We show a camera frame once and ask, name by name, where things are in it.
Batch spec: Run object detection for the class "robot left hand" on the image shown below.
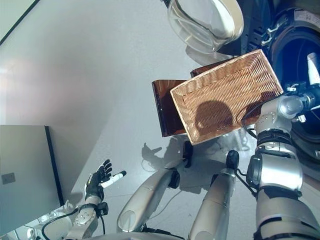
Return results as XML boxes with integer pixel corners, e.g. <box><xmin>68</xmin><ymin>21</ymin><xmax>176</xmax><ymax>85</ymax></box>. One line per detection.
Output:
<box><xmin>84</xmin><ymin>159</ymin><xmax>128</xmax><ymax>201</ymax></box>

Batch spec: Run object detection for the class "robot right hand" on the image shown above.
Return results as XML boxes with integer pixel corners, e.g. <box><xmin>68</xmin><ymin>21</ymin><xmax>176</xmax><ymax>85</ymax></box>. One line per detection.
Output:
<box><xmin>299</xmin><ymin>52</ymin><xmax>320</xmax><ymax>111</ymax></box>

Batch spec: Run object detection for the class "dark grey washing machine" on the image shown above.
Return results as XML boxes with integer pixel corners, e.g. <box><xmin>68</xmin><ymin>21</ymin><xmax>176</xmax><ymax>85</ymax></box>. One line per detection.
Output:
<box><xmin>237</xmin><ymin>0</ymin><xmax>320</xmax><ymax>181</ymax></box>

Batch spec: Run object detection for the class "white floor equipment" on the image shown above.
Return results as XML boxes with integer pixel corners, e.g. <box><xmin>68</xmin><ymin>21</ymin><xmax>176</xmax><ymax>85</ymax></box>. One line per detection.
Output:
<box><xmin>22</xmin><ymin>199</ymin><xmax>75</xmax><ymax>240</ymax></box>

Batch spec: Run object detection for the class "grey cabinet with black edge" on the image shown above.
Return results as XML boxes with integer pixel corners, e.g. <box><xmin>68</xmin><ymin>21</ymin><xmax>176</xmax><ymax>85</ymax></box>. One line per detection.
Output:
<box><xmin>0</xmin><ymin>124</ymin><xmax>65</xmax><ymax>223</ymax></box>

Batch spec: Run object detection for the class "silver robot torso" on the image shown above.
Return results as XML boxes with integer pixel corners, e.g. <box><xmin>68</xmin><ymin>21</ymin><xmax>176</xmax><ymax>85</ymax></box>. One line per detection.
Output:
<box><xmin>94</xmin><ymin>231</ymin><xmax>256</xmax><ymax>240</ymax></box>

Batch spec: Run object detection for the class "grey socket plate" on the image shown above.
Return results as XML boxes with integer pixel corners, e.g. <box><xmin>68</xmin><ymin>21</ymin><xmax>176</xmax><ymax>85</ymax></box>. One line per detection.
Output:
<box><xmin>1</xmin><ymin>172</ymin><xmax>16</xmax><ymax>185</ymax></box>

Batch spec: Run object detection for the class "brown wicker basket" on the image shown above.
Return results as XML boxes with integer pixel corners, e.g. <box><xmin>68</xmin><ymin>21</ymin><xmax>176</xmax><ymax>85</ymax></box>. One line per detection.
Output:
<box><xmin>169</xmin><ymin>49</ymin><xmax>285</xmax><ymax>146</ymax></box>

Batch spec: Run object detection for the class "brown glossy stool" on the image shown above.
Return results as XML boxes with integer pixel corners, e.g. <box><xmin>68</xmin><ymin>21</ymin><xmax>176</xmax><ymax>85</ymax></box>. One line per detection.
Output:
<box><xmin>151</xmin><ymin>58</ymin><xmax>241</xmax><ymax>138</ymax></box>

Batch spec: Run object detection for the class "silver robot right leg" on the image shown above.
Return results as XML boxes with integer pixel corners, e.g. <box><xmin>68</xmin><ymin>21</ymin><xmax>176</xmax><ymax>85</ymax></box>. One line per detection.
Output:
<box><xmin>188</xmin><ymin>149</ymin><xmax>241</xmax><ymax>240</ymax></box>

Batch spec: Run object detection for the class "round glass washer door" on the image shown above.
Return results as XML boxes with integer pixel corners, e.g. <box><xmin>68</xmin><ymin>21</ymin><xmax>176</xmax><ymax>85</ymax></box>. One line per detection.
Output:
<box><xmin>161</xmin><ymin>0</ymin><xmax>255</xmax><ymax>60</ymax></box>

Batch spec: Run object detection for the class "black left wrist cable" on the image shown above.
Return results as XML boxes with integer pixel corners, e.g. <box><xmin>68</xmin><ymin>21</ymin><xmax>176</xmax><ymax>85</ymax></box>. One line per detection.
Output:
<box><xmin>41</xmin><ymin>204</ymin><xmax>106</xmax><ymax>240</ymax></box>

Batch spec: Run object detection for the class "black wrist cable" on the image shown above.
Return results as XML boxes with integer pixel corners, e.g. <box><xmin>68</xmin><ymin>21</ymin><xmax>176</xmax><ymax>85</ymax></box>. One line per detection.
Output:
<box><xmin>234</xmin><ymin>101</ymin><xmax>261</xmax><ymax>197</ymax></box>
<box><xmin>41</xmin><ymin>204</ymin><xmax>106</xmax><ymax>240</ymax></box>

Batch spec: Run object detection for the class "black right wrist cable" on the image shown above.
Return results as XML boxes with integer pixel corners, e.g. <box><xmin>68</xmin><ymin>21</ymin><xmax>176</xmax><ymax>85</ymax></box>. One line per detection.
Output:
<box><xmin>234</xmin><ymin>101</ymin><xmax>261</xmax><ymax>197</ymax></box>

